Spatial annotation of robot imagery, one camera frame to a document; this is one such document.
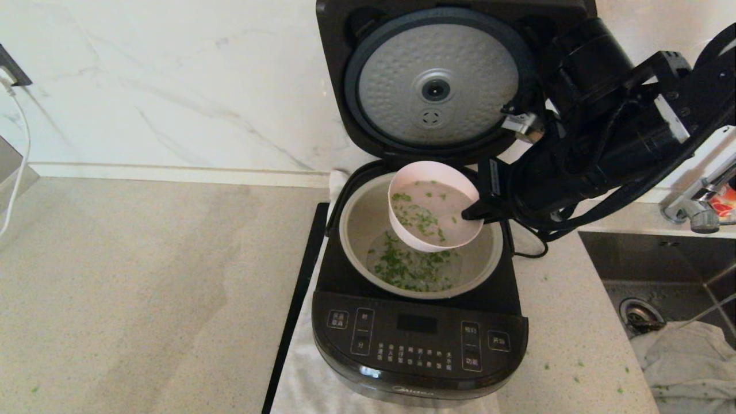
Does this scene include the pink plastic bowl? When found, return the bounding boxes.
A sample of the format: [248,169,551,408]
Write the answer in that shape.
[388,161,485,254]

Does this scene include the green grains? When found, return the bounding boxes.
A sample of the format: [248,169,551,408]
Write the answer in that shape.
[368,181,463,293]

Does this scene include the black rice cooker lid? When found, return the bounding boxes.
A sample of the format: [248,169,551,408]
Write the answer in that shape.
[316,0,597,167]

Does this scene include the beige inner cooking pot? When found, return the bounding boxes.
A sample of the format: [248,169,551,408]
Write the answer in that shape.
[339,171,504,300]

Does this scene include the black Midea rice cooker base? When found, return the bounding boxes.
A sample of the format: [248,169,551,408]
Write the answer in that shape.
[312,161,528,408]

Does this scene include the stainless steel sink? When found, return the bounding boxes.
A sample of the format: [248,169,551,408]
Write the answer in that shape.
[577,230,736,414]

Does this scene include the metal sink drain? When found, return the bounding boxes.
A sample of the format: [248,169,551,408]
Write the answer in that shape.
[619,297,665,334]

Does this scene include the chrome sink faucet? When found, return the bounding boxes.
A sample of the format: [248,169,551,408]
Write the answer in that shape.
[660,151,736,235]

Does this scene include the dish soap bottle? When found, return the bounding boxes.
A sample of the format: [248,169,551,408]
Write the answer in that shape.
[706,185,736,218]

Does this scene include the long black flat strip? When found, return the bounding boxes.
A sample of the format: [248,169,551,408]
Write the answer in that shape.
[262,202,329,414]

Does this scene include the crumpled grey cloth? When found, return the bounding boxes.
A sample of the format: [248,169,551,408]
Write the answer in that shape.
[630,320,736,414]

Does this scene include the white terry towel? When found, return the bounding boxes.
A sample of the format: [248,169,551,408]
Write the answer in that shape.
[270,170,501,414]

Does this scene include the grey box-shaped appliance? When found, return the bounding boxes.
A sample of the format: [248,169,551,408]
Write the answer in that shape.
[0,136,41,216]

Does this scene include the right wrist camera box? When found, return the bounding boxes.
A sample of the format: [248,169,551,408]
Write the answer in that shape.
[500,112,544,144]

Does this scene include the black power cord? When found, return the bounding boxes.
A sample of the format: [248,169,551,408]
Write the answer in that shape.
[506,221,549,259]

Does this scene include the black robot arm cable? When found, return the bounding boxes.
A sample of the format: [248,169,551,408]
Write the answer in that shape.
[515,23,736,242]

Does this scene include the white cable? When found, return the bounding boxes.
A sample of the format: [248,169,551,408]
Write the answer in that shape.
[0,78,33,239]

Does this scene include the black wall socket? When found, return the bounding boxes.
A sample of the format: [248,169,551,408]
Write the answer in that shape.
[0,43,34,89]

